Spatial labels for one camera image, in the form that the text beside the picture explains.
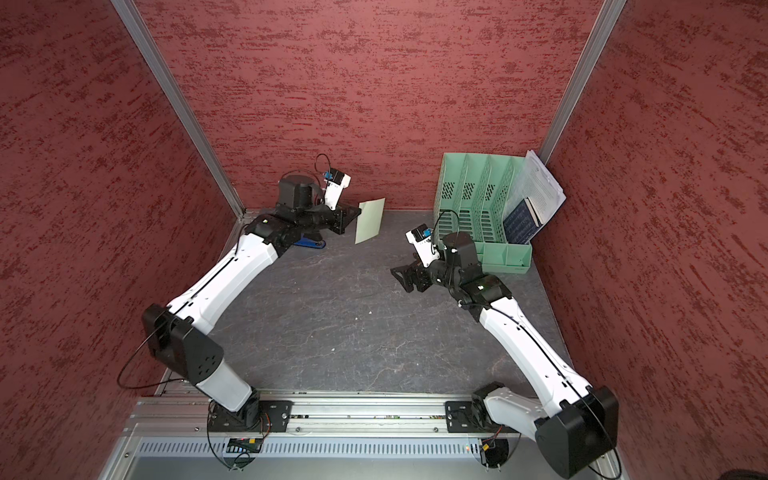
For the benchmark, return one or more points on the blue black stapler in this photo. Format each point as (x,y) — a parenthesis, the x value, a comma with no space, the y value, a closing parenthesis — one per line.
(310,243)

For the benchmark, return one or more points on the green plastic file organizer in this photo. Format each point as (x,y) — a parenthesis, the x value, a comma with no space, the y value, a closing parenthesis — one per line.
(471,195)

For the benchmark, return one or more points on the white printed paper sheets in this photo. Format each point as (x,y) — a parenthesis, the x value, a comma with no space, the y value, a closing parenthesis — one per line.
(532,179)

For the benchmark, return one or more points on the aluminium corner post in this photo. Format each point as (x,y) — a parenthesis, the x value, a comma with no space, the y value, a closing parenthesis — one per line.
(599,35)
(139,32)

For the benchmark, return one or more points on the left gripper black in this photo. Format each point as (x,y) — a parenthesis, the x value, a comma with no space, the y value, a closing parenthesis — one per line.
(342,218)

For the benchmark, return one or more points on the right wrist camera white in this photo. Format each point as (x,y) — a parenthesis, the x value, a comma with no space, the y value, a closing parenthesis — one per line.
(421,238)

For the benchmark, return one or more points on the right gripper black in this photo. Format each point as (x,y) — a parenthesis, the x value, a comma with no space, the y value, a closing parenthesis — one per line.
(409,280)

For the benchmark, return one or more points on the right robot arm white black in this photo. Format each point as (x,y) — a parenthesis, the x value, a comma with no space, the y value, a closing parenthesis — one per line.
(572,422)

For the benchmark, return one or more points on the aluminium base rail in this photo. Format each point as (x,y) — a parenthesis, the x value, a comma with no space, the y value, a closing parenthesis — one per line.
(186,412)

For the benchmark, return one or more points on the light green square paper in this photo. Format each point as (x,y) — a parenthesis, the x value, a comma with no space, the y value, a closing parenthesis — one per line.
(370,219)

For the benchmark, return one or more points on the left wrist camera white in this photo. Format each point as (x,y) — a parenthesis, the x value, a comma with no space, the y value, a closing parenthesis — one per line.
(336,182)

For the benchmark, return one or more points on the right aluminium corner post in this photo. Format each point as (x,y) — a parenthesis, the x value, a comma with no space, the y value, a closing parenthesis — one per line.
(599,35)

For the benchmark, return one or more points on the dark blue booklet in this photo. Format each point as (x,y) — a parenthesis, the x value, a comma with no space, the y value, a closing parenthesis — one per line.
(522,224)

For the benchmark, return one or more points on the left aluminium corner post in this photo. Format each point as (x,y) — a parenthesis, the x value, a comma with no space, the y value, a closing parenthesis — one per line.
(139,32)

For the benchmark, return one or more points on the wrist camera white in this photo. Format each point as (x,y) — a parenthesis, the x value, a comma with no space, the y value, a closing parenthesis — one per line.
(336,182)
(421,238)

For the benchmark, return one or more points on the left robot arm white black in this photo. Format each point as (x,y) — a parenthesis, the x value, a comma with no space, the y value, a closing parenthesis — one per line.
(178,333)

